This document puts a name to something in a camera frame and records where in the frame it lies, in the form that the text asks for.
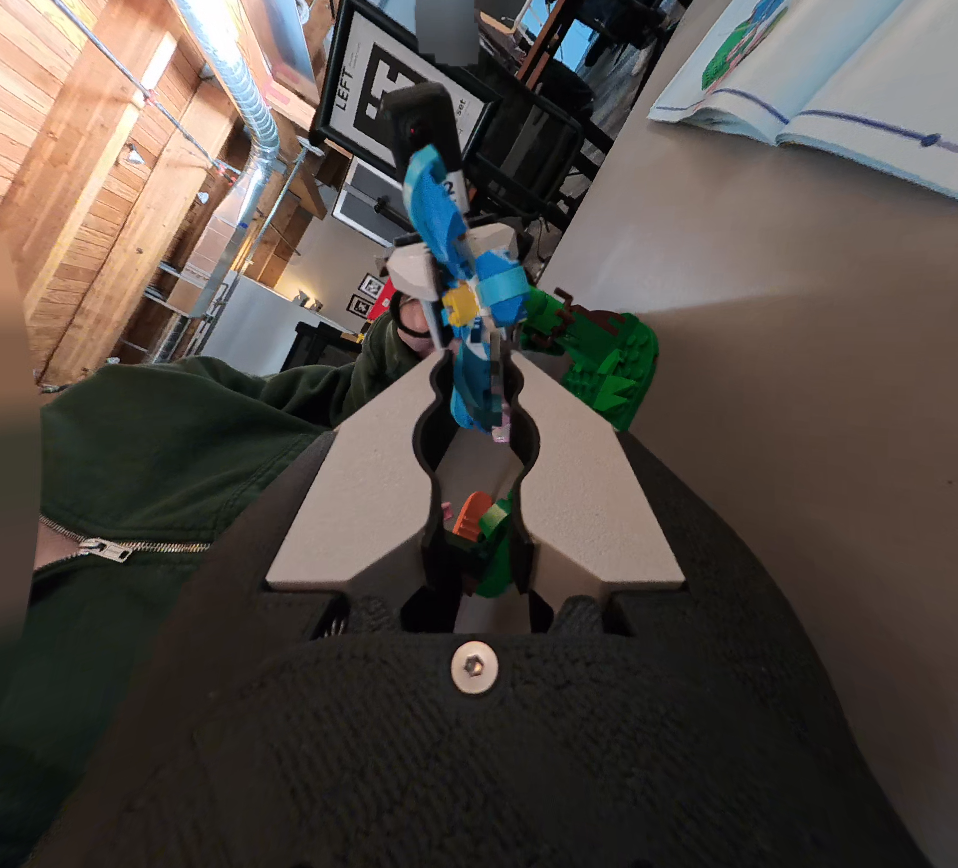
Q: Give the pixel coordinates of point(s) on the small framed marker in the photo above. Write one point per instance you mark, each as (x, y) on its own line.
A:
(372, 285)
(361, 306)

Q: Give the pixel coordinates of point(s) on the green lego leaf piece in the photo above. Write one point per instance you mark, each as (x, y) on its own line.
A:
(494, 568)

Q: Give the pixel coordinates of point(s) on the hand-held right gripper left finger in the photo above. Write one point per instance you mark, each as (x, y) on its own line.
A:
(359, 501)

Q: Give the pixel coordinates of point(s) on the orange lego piece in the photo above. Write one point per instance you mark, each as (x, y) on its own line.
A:
(471, 516)

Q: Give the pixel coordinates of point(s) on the small spot lamp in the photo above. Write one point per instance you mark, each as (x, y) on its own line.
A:
(135, 154)
(202, 198)

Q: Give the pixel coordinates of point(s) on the black metal cart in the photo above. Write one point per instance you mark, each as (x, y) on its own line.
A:
(539, 134)

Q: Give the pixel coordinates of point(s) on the black framed marker poster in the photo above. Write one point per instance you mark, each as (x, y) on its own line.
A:
(359, 74)

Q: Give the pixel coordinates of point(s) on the person's left forearm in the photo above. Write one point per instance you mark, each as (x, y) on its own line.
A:
(352, 381)

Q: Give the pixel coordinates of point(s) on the grey framed board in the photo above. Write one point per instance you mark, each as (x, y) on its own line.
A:
(359, 202)

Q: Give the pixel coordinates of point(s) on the silver metal duct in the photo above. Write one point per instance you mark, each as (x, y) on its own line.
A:
(224, 59)

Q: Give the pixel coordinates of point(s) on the lego instruction booklet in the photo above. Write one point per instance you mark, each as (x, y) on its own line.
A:
(861, 59)

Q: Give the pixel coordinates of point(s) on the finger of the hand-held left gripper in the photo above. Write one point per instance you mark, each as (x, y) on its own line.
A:
(411, 273)
(494, 239)

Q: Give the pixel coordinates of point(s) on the white cabinet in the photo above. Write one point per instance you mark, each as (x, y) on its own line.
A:
(254, 321)

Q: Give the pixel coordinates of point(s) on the blue lego flower model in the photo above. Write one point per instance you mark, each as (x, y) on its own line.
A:
(494, 284)

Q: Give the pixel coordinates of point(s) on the black cabinet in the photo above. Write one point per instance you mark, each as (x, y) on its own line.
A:
(314, 348)

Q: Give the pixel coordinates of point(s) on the person's left hand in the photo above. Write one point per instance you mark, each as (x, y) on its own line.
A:
(408, 310)

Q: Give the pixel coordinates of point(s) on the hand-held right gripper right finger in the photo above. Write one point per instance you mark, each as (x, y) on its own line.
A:
(591, 508)

